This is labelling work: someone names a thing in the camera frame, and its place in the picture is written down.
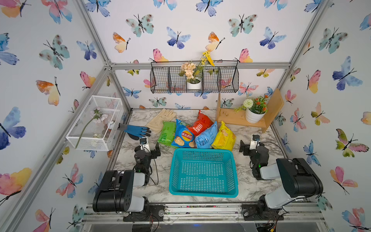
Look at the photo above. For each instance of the beige rubber glove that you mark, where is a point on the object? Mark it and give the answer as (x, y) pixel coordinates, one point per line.
(156, 124)

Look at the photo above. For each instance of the white pot with orange flowers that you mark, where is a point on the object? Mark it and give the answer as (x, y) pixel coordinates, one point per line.
(255, 108)

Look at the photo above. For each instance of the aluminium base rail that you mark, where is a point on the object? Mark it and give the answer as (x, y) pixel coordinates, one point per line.
(198, 213)

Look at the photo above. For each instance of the wooden corner shelf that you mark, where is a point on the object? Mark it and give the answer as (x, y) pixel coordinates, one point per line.
(229, 116)

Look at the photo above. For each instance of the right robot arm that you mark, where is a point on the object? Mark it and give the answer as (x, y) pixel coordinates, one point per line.
(299, 181)

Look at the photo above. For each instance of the green chips bag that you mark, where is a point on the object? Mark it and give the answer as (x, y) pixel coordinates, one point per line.
(167, 134)

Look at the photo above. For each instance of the yellow chips bag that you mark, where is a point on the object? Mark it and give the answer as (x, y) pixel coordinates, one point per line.
(225, 138)

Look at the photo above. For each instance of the red chips bag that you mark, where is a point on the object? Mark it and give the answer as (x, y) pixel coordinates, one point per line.
(202, 123)

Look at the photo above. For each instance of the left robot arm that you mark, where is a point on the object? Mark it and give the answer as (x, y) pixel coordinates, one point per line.
(115, 192)

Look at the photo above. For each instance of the white wire mesh box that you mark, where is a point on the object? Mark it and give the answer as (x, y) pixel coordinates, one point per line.
(109, 105)

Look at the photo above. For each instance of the light blue chips bag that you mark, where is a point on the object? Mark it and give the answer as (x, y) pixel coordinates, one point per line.
(206, 138)

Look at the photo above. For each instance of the blue black work glove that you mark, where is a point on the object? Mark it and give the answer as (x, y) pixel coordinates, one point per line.
(135, 132)

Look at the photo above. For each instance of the black wire wall basket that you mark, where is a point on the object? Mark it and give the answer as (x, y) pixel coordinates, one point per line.
(173, 77)

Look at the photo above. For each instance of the white pot with peach flowers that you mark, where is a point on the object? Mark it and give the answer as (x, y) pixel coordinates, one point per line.
(194, 72)

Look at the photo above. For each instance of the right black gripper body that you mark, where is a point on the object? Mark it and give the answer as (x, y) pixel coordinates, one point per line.
(246, 148)

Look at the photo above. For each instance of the teal plastic basket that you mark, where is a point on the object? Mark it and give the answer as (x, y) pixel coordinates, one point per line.
(204, 173)

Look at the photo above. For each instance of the pink artificial flower stem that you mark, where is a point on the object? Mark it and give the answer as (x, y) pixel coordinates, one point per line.
(89, 136)

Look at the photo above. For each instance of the dark blue Lay's chips bag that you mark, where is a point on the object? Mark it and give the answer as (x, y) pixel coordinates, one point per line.
(183, 137)

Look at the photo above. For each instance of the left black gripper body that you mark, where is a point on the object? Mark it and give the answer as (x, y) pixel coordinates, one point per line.
(153, 152)

